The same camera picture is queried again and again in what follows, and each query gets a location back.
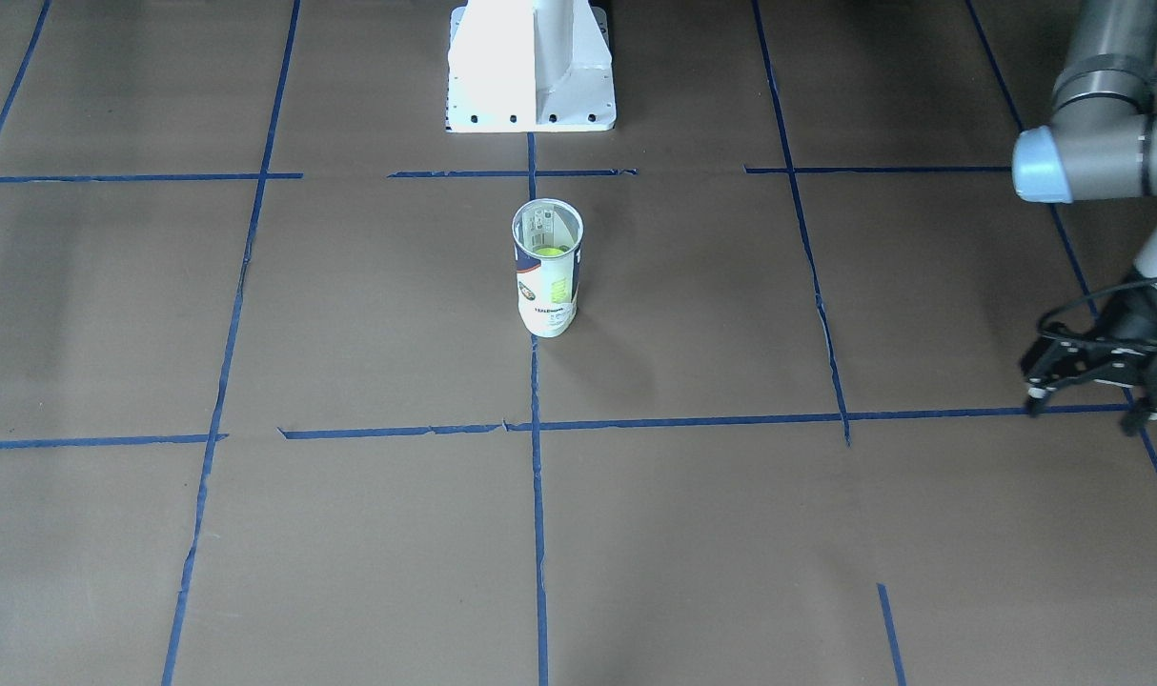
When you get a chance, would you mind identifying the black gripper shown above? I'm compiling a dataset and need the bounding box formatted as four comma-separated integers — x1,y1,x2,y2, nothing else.
1020,276,1157,435

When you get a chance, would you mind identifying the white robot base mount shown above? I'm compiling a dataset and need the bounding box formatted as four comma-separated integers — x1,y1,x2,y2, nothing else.
444,1,618,133

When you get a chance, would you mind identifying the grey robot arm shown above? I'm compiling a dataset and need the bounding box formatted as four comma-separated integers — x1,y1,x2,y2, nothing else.
1011,1,1157,435

